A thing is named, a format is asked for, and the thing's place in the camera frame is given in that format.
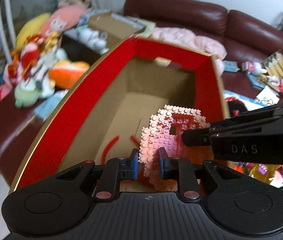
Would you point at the white printed card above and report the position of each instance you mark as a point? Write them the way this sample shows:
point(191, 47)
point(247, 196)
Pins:
point(267, 96)

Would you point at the minnie mouse plush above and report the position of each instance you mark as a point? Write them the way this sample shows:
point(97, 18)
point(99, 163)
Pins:
point(236, 107)

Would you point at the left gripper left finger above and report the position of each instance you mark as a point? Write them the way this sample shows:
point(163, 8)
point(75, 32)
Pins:
point(110, 175)

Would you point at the red cardboard box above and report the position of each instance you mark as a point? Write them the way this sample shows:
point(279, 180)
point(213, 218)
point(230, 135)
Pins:
point(115, 99)

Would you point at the pink brick block model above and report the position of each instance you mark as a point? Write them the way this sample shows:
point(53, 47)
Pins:
point(164, 130)

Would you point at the gold packaged booklet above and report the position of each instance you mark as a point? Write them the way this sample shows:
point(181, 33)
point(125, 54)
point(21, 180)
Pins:
point(274, 65)

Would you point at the dark red leather sofa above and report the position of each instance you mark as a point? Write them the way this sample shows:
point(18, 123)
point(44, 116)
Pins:
point(244, 37)

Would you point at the pink plush doll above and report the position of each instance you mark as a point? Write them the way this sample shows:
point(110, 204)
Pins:
point(66, 16)

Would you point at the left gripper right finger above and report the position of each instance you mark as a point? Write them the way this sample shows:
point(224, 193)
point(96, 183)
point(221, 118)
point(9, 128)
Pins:
point(182, 171)

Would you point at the pink padded jacket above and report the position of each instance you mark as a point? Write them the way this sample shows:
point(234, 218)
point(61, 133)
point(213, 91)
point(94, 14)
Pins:
point(186, 38)

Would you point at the pink white toy figure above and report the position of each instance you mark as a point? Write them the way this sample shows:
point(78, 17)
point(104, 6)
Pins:
point(254, 68)

